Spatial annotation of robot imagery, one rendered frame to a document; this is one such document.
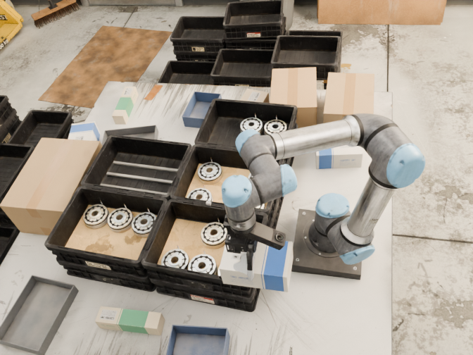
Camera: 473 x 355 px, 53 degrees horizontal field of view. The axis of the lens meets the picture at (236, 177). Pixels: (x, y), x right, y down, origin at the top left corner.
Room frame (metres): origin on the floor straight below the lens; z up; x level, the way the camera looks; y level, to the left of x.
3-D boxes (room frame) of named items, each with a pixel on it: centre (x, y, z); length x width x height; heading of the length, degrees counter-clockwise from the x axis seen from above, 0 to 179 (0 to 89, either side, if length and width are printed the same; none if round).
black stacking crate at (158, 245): (0.99, 0.15, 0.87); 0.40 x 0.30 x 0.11; 67
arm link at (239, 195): (0.76, 0.00, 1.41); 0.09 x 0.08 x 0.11; 104
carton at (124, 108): (2.07, 0.52, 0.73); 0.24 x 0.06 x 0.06; 164
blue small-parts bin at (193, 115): (1.91, 0.11, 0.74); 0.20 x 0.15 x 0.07; 157
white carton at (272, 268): (0.75, -0.02, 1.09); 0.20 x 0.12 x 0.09; 70
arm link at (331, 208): (1.00, -0.32, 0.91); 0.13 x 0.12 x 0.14; 14
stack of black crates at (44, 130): (2.28, 1.15, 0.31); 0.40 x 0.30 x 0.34; 160
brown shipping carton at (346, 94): (1.70, -0.59, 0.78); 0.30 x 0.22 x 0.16; 161
